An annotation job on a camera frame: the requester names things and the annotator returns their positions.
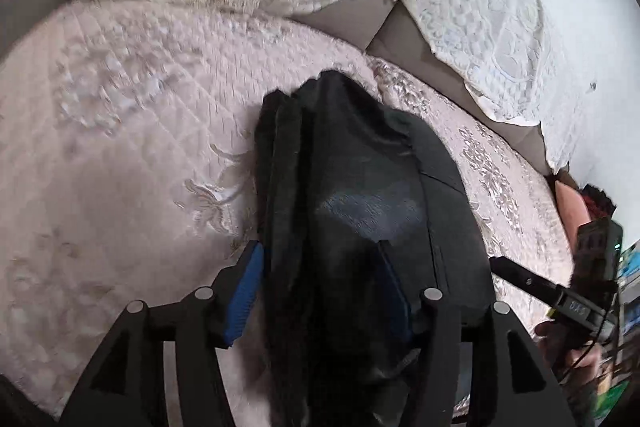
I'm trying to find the dark red cloth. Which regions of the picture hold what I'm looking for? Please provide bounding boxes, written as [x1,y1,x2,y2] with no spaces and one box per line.
[580,186,617,220]

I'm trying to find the black leather jacket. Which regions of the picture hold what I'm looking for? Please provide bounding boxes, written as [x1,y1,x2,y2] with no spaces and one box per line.
[254,69,496,427]

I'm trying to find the pink cushion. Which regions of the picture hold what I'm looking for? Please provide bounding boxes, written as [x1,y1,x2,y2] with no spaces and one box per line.
[554,179,590,240]

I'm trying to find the person's right hand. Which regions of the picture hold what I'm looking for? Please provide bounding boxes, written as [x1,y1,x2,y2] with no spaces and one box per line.
[534,321,608,380]

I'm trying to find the white lace cover cloth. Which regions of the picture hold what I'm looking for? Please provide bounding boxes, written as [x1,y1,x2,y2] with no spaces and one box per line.
[67,0,556,128]

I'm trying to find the beige patterned quilted bedspread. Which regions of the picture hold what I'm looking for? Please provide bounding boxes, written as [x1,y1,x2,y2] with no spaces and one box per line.
[0,0,576,423]

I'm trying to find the green packet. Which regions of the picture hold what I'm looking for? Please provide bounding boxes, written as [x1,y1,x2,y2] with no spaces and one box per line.
[595,379,631,424]

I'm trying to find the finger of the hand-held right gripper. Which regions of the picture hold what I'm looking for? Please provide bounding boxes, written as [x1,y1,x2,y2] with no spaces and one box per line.
[489,256,558,304]

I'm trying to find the grey upholstered sofa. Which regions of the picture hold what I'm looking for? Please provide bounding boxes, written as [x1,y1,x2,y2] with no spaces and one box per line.
[300,0,556,172]

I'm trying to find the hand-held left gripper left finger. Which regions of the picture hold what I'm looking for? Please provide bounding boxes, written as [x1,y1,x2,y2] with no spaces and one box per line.
[60,241,265,427]

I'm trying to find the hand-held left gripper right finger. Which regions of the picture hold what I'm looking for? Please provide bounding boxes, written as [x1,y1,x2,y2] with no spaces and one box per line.
[377,241,576,427]

